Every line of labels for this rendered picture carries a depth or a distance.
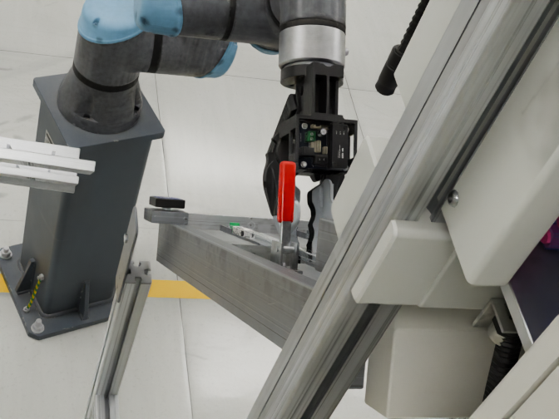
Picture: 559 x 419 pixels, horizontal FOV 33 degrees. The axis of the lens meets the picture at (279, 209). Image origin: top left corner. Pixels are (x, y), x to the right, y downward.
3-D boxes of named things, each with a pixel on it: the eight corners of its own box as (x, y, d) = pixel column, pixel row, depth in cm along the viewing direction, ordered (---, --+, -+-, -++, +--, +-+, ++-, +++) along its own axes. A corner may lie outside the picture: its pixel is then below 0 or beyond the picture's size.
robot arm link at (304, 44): (270, 41, 108) (336, 48, 110) (269, 79, 107) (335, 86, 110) (292, 21, 101) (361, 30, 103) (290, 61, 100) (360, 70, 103)
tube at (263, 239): (229, 232, 132) (229, 224, 132) (238, 233, 132) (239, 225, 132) (371, 288, 84) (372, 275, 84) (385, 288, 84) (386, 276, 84)
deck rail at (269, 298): (155, 260, 133) (159, 218, 133) (170, 261, 134) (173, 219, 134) (338, 389, 66) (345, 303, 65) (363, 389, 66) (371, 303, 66)
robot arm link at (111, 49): (70, 37, 164) (80, -26, 154) (145, 45, 169) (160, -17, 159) (74, 84, 157) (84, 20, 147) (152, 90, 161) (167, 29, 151)
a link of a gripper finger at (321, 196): (324, 259, 99) (322, 174, 100) (305, 263, 105) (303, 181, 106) (352, 258, 100) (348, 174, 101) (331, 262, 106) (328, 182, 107)
